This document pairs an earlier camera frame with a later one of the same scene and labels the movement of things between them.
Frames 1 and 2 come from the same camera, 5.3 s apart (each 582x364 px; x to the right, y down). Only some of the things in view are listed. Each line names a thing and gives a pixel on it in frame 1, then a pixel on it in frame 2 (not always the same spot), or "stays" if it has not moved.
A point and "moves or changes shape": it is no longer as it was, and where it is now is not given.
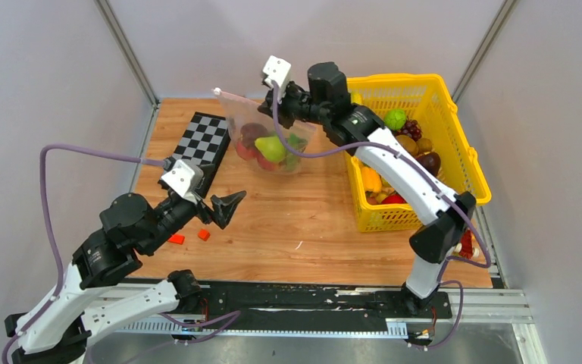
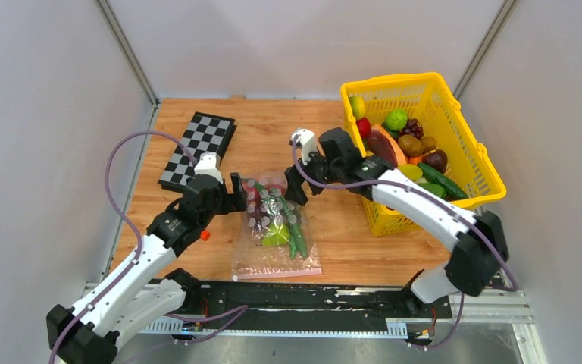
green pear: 271,148 → 278,235
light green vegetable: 395,119 stays
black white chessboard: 206,142 stays
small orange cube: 204,234 stays
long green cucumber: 292,160 moves or changes shape
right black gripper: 289,89 → 295,190
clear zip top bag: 261,140 → 275,239
